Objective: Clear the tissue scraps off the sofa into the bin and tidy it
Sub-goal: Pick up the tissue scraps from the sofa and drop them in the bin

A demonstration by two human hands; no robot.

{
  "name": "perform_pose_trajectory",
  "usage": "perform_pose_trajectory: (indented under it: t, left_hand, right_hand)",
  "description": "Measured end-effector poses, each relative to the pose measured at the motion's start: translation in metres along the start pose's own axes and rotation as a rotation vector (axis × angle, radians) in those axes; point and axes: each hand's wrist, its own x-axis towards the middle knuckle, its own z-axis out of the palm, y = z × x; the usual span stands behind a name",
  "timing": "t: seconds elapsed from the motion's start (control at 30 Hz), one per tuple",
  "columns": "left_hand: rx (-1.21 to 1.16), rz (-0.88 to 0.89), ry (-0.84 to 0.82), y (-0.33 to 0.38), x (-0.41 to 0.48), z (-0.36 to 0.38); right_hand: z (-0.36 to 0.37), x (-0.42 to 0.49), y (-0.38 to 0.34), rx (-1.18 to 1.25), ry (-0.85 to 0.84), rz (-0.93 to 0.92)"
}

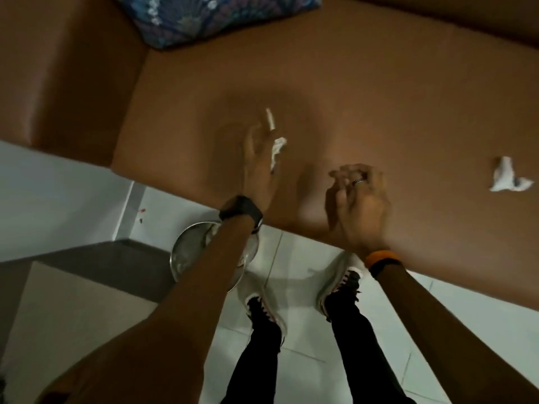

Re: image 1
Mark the person's left hand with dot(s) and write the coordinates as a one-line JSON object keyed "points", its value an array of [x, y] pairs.
{"points": [[257, 172]]}

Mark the person's right hand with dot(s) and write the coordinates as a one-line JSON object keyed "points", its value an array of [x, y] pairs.
{"points": [[364, 214]]}

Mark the person's left fingers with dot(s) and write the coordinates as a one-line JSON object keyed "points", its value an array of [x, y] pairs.
{"points": [[256, 140]]}

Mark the person's right fingers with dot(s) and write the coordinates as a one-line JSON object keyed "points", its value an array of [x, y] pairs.
{"points": [[347, 180]]}

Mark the white tissue piece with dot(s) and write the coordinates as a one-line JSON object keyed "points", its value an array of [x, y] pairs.
{"points": [[278, 149]]}

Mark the person's right forearm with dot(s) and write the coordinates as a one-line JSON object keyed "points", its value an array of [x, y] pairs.
{"points": [[454, 336]]}

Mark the person's left forearm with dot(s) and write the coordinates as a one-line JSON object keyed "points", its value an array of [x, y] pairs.
{"points": [[177, 315]]}

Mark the small white paper strip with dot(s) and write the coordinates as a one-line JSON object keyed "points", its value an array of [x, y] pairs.
{"points": [[270, 119]]}

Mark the black wristwatch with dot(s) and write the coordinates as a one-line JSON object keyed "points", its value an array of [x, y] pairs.
{"points": [[241, 209]]}

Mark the brown leather sofa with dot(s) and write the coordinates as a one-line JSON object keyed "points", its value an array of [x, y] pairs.
{"points": [[379, 100]]}

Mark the orange and black wristband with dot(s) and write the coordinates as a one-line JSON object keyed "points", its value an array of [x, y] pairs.
{"points": [[382, 259]]}

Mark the person's right white shoe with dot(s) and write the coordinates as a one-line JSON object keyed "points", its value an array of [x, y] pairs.
{"points": [[339, 286]]}

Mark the person's white shoe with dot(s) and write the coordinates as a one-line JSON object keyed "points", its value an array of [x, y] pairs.
{"points": [[339, 286], [261, 305]]}

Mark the round steel bowl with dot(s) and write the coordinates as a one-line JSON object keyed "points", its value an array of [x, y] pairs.
{"points": [[189, 252]]}

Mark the small red scraps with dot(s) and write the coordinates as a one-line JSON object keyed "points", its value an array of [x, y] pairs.
{"points": [[142, 215]]}

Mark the blue patterned cushion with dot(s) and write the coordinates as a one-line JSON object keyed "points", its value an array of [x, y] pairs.
{"points": [[202, 14]]}

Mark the person's left white shoe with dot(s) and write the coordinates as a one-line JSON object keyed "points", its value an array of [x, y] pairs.
{"points": [[261, 305]]}

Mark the person's right black trouser leg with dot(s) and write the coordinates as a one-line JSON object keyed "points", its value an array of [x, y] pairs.
{"points": [[366, 357]]}

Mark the person's black trouser leg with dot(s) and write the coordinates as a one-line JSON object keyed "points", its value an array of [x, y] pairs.
{"points": [[366, 357], [254, 366]]}

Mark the person's left black trouser leg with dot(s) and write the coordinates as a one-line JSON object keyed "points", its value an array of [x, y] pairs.
{"points": [[254, 366]]}

